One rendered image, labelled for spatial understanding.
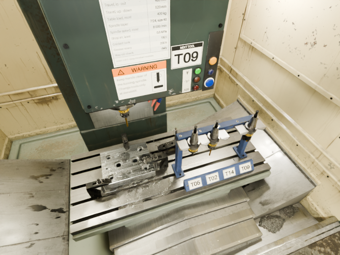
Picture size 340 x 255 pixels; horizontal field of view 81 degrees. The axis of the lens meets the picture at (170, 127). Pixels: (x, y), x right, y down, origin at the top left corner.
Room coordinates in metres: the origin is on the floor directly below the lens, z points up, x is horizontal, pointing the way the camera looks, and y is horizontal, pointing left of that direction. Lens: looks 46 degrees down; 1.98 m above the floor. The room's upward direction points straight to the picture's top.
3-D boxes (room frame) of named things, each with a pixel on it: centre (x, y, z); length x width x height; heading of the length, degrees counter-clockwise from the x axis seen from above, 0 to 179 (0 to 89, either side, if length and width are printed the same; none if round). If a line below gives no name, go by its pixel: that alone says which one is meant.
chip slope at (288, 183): (0.89, -0.41, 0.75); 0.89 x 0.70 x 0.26; 18
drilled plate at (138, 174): (0.68, 0.26, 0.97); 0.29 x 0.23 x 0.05; 108
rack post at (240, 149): (0.81, -0.47, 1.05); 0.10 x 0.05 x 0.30; 18
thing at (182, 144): (0.62, -0.07, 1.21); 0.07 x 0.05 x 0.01; 18
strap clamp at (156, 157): (0.69, 0.08, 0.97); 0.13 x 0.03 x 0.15; 108
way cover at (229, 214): (0.37, -0.11, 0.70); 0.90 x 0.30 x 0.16; 108
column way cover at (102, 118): (1.11, 0.35, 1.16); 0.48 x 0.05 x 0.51; 108
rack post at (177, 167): (0.67, -0.05, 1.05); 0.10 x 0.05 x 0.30; 18
